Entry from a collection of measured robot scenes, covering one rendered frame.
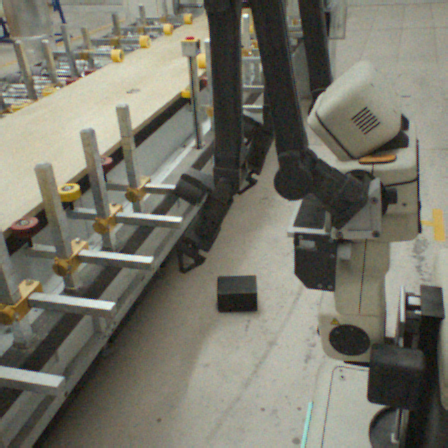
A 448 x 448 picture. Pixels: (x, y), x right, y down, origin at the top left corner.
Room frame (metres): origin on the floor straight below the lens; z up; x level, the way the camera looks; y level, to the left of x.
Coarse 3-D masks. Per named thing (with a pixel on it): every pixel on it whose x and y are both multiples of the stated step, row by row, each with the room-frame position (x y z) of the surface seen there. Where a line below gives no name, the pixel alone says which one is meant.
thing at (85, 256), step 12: (24, 252) 1.47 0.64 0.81; (36, 252) 1.46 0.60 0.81; (48, 252) 1.44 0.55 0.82; (84, 252) 1.42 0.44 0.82; (96, 252) 1.42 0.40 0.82; (108, 252) 1.41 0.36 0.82; (108, 264) 1.38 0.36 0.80; (120, 264) 1.37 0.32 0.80; (132, 264) 1.35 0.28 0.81; (144, 264) 1.34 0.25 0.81
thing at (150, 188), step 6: (108, 180) 1.96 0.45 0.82; (114, 180) 1.96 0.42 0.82; (108, 186) 1.93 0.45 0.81; (114, 186) 1.93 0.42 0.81; (120, 186) 1.92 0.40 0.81; (126, 186) 1.91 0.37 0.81; (150, 186) 1.88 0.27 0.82; (156, 186) 1.88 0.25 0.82; (162, 186) 1.87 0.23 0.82; (168, 186) 1.87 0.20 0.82; (174, 186) 1.86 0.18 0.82; (150, 192) 1.88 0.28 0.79; (156, 192) 1.87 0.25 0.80; (162, 192) 1.86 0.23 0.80; (168, 192) 1.85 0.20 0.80
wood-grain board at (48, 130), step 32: (192, 32) 4.62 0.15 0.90; (128, 64) 3.62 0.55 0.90; (160, 64) 3.56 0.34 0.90; (64, 96) 2.93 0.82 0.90; (96, 96) 2.90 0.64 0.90; (128, 96) 2.86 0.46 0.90; (160, 96) 2.82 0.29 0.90; (0, 128) 2.44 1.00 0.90; (32, 128) 2.42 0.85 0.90; (64, 128) 2.39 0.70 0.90; (96, 128) 2.36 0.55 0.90; (0, 160) 2.04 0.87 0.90; (32, 160) 2.02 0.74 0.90; (64, 160) 2.00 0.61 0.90; (0, 192) 1.73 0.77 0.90; (32, 192) 1.71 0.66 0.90; (0, 224) 1.49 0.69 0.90
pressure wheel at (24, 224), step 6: (18, 222) 1.49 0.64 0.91; (24, 222) 1.47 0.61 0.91; (30, 222) 1.48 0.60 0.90; (36, 222) 1.48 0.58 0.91; (12, 228) 1.45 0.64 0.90; (18, 228) 1.45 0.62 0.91; (24, 228) 1.44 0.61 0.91; (30, 228) 1.45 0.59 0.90; (36, 228) 1.47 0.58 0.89; (18, 234) 1.44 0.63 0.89; (24, 234) 1.44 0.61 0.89; (30, 234) 1.45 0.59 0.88; (30, 240) 1.48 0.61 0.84; (30, 246) 1.47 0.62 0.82
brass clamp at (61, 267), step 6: (78, 246) 1.44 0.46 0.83; (84, 246) 1.45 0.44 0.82; (78, 252) 1.42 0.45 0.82; (54, 258) 1.38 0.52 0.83; (60, 258) 1.38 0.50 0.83; (72, 258) 1.38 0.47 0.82; (78, 258) 1.41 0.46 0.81; (54, 264) 1.36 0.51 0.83; (60, 264) 1.35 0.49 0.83; (66, 264) 1.36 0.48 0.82; (72, 264) 1.38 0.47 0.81; (78, 264) 1.40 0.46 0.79; (54, 270) 1.36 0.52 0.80; (60, 270) 1.35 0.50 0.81; (66, 270) 1.35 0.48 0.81; (72, 270) 1.37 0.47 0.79; (60, 276) 1.35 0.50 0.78
